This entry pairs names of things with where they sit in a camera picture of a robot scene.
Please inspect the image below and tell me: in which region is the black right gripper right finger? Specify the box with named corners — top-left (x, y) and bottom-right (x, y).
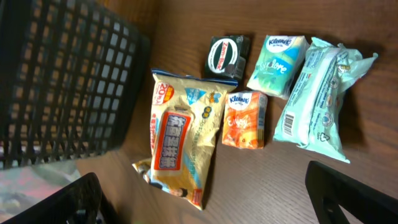
top-left (305, 161), bottom-right (397, 223)

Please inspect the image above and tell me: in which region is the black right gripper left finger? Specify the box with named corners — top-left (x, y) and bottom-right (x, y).
top-left (5, 172), bottom-right (103, 224)

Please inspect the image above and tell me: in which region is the mint green snack packet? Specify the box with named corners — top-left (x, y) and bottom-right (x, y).
top-left (273, 37), bottom-right (378, 163)

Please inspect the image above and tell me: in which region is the orange small snack pack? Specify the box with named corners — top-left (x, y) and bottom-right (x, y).
top-left (221, 91), bottom-right (267, 149)

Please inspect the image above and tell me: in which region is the orange wet wipes pack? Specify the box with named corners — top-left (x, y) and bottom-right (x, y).
top-left (132, 69), bottom-right (238, 210)

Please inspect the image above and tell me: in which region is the teal small tissue pack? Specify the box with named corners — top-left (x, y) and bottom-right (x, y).
top-left (247, 35), bottom-right (309, 100)

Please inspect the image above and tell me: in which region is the dark round-label can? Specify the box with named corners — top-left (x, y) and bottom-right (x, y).
top-left (205, 35), bottom-right (251, 82)

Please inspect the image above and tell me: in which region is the dark grey plastic basket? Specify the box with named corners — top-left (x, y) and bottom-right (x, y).
top-left (1, 0), bottom-right (150, 170)

